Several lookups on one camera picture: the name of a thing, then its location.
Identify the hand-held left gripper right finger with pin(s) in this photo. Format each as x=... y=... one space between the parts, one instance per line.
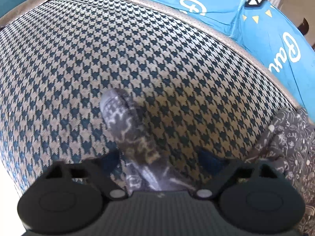
x=211 y=162

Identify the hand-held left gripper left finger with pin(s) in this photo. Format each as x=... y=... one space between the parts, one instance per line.
x=109 y=161

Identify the grey doodle-print fleece jacket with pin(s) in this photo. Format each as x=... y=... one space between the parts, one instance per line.
x=133 y=132

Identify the houndstooth sofa seat cushion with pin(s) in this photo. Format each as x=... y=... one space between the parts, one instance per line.
x=98 y=54

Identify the blue printed sofa cover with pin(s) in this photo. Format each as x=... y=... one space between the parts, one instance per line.
x=221 y=0

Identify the dark wooden chair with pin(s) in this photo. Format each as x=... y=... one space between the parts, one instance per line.
x=304 y=27

